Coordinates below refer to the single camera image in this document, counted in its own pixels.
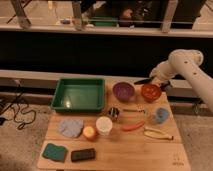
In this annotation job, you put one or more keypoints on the red yellow apple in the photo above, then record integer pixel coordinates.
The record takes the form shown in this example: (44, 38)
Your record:
(90, 133)

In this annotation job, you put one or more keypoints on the light blue cloth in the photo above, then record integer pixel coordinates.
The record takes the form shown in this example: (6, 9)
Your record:
(71, 128)

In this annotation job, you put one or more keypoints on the green sponge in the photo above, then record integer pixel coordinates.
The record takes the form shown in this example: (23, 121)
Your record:
(54, 152)

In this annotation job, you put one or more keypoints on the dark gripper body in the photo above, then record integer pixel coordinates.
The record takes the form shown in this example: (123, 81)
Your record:
(164, 85)

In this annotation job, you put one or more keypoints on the small metal cup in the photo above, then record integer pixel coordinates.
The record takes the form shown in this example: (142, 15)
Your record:
(113, 113)

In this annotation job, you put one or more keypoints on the red bowl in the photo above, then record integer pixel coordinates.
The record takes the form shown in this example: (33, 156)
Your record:
(150, 92)

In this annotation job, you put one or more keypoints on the white cup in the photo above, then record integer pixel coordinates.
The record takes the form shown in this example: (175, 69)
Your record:
(104, 125)

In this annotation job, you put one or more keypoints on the purple bowl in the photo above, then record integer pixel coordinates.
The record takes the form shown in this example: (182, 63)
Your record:
(123, 91)

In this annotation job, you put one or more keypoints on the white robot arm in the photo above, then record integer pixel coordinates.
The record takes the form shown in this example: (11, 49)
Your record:
(187, 64)

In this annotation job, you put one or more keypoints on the green plastic tray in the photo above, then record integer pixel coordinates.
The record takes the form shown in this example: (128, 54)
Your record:
(80, 95)

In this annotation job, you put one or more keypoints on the black sponge block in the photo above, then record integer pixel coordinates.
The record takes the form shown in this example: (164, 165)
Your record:
(81, 155)

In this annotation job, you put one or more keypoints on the orange carrot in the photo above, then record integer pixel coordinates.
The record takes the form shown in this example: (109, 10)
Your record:
(132, 127)

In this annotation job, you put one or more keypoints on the small metal hook tool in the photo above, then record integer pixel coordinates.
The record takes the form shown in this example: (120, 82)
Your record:
(135, 110)

